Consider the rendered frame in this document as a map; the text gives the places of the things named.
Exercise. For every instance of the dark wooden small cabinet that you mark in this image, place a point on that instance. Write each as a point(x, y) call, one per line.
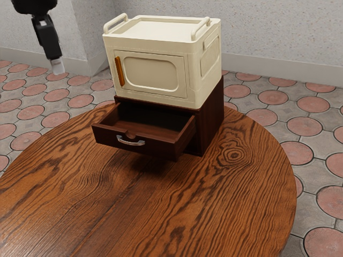
point(211, 115)

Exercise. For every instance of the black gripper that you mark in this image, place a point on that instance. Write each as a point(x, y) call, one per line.
point(33, 6)

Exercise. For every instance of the cream box with lid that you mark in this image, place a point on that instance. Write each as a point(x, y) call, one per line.
point(158, 53)

